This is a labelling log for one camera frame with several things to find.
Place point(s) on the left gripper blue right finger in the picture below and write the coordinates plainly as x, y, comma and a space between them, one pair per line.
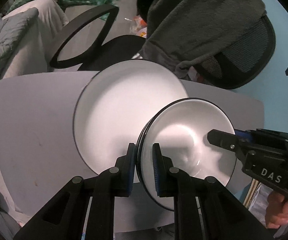
162, 175

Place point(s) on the white ribbed bowl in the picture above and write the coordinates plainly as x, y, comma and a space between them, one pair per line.
181, 130

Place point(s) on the white plate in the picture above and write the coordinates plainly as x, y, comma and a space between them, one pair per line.
115, 106

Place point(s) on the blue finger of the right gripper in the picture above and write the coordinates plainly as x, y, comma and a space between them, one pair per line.
224, 140
244, 136

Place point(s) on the person's right hand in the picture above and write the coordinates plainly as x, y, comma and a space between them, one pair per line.
277, 211

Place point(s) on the orange plastic bag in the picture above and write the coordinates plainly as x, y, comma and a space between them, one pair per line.
138, 27

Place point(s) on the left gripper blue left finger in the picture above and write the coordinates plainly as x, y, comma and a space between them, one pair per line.
126, 166

